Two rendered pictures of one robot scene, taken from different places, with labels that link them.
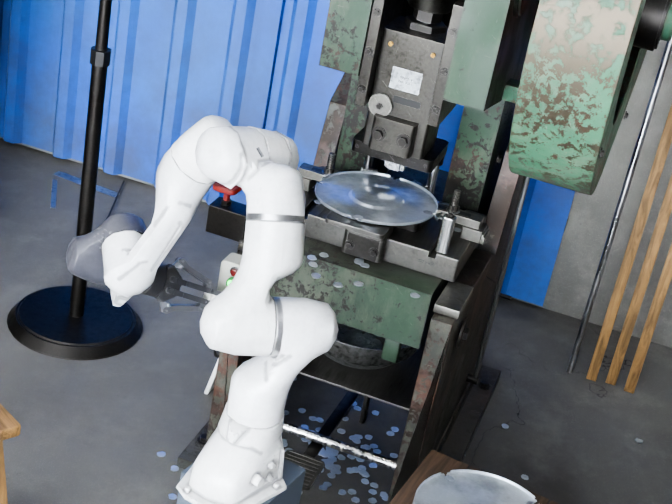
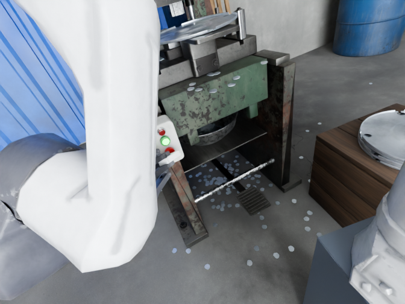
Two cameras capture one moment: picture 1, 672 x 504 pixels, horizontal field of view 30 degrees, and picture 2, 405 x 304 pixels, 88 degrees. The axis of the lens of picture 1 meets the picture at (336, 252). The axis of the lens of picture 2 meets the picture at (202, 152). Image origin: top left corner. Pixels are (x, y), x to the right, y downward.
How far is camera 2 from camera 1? 2.34 m
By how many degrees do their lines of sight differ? 27
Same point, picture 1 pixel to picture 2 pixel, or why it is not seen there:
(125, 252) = (79, 199)
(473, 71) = not seen: outside the picture
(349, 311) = (226, 105)
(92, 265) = (40, 258)
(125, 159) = not seen: hidden behind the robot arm
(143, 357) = not seen: hidden behind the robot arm
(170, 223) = (133, 48)
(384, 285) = (239, 73)
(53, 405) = (100, 283)
